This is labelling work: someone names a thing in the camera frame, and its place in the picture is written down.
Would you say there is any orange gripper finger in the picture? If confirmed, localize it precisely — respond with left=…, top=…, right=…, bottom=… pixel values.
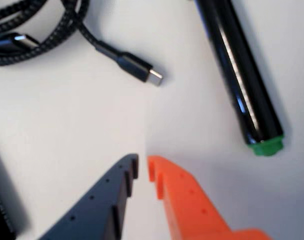
left=147, top=155, right=275, bottom=240

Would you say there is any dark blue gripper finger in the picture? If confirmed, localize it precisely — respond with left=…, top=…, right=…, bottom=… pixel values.
left=39, top=153, right=140, bottom=240

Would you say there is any black marker with green cap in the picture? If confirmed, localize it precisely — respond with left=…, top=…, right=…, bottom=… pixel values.
left=193, top=0, right=285, bottom=157

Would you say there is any black braided USB cable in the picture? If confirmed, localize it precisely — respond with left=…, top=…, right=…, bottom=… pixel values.
left=0, top=0, right=165, bottom=88

